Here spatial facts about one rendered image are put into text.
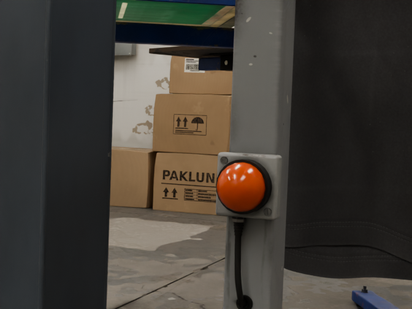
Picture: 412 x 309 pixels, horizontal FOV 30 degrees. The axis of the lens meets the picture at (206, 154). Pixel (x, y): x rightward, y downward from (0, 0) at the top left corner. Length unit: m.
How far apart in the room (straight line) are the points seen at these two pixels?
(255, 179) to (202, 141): 4.83
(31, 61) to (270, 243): 0.61
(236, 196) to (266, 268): 0.07
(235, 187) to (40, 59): 0.60
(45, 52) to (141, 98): 5.04
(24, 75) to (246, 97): 0.58
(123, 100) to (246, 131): 5.61
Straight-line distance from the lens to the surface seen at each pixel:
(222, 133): 5.34
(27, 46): 1.13
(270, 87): 0.60
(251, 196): 0.57
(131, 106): 6.17
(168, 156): 5.51
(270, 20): 0.61
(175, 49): 2.87
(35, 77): 1.12
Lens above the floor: 0.70
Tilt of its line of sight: 3 degrees down
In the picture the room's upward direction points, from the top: 2 degrees clockwise
